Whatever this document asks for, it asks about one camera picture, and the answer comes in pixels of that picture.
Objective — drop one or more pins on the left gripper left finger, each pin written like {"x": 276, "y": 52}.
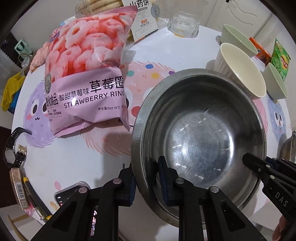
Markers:
{"x": 91, "y": 214}

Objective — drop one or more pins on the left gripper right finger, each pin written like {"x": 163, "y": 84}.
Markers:
{"x": 204, "y": 214}

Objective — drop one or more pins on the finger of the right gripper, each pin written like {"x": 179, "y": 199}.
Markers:
{"x": 280, "y": 164}
{"x": 263, "y": 170}

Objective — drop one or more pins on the large green ceramic bowl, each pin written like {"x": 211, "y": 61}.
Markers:
{"x": 274, "y": 83}

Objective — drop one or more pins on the small steel bowl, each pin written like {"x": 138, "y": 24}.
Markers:
{"x": 203, "y": 123}

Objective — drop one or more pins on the cream ribbed bowl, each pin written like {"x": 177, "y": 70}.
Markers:
{"x": 234, "y": 63}

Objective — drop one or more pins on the small green ribbed bowl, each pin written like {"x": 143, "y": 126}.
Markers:
{"x": 233, "y": 36}

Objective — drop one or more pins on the right hand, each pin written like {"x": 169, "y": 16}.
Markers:
{"x": 283, "y": 223}

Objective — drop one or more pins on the large steel bowl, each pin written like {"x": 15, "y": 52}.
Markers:
{"x": 289, "y": 148}

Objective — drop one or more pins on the smartphone on table edge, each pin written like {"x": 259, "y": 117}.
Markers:
{"x": 63, "y": 195}

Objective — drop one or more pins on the black wrist watch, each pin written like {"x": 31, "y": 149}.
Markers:
{"x": 13, "y": 158}

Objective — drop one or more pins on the green Lays chips bag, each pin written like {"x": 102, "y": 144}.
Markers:
{"x": 280, "y": 59}

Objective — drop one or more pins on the orange Ovaltine biscuit box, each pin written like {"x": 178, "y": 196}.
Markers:
{"x": 262, "y": 54}

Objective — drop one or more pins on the yellow plastic bag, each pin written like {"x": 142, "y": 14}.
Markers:
{"x": 13, "y": 85}

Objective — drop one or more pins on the clear glass cup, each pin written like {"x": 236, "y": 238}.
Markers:
{"x": 184, "y": 24}

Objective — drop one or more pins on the yam biscuit clear pack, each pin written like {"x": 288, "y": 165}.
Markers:
{"x": 136, "y": 16}

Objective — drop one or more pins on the pink strawberry ring bag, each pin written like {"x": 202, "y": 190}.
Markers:
{"x": 83, "y": 83}

